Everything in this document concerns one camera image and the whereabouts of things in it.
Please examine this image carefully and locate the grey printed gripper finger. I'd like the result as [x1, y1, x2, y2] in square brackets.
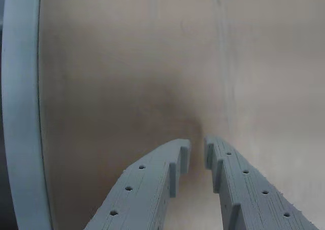
[83, 139, 191, 230]
[204, 135, 320, 230]

